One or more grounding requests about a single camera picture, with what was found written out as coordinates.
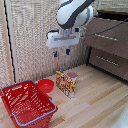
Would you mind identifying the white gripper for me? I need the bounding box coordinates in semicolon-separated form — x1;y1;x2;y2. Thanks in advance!
45;27;81;58

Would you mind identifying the silver bar drawer handle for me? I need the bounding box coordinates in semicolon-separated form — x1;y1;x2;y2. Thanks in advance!
95;54;121;68
94;32;120;42

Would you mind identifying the dark brown drawer cabinet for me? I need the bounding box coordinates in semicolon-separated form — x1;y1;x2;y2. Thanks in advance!
83;9;128;83

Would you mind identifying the pink cup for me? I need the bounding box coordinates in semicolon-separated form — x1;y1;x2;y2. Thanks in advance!
66;71;79;83

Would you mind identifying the colourful printed carton box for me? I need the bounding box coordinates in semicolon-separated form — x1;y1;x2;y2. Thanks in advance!
54;70;78;100

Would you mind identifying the beige woven folding screen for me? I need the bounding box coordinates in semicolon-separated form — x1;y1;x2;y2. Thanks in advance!
0;0;98;88

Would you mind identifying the red plastic bowl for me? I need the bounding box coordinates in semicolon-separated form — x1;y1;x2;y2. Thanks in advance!
36;78;55;94

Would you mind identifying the red plastic shopping basket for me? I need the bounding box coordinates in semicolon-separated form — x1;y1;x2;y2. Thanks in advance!
0;79;59;128

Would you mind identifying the black cable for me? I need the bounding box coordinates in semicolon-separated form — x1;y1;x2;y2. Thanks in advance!
79;19;128;38

